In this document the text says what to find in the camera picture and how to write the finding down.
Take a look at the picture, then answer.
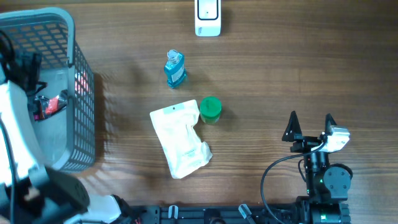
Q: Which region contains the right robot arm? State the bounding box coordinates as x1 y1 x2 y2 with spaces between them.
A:
282 111 353 224

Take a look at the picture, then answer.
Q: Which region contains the blue mouthwash bottle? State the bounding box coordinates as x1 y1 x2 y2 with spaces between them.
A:
164 50 187 88

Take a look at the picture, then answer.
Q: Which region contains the green lid jar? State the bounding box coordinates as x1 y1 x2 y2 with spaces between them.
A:
200 96 222 124

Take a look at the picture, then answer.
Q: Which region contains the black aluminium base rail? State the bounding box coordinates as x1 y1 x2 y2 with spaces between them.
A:
124 203 352 224

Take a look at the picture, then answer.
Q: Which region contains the red tissue pack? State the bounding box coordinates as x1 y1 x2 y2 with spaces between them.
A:
75 72 91 96

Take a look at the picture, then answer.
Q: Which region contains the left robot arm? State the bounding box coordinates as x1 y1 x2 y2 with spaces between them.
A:
1 32 139 223

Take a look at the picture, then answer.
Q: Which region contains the beige plastic pouch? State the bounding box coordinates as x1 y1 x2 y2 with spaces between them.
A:
150 100 213 179

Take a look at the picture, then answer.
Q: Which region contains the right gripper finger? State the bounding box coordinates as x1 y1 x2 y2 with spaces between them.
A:
282 111 303 142
321 113 336 136

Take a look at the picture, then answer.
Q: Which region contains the white barcode scanner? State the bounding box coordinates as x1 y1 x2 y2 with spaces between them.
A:
195 0 221 37

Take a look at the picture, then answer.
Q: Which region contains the black red packaged item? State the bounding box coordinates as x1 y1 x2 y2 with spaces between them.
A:
32 90 68 121

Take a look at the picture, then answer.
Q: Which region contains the grey plastic shopping basket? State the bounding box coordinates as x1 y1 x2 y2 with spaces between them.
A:
1 7 96 172

